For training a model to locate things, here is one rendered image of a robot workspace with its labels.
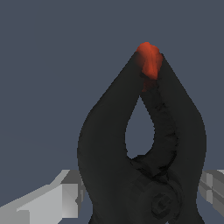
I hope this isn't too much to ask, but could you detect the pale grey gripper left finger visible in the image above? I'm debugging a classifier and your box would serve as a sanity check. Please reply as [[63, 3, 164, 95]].
[[0, 169, 87, 224]]

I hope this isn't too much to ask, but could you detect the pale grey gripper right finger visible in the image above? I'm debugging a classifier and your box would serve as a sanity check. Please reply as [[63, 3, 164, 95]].
[[198, 169, 224, 218]]

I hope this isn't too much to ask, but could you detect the black clamp with orange tip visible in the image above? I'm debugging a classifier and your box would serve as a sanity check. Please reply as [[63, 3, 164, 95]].
[[76, 41, 207, 224]]

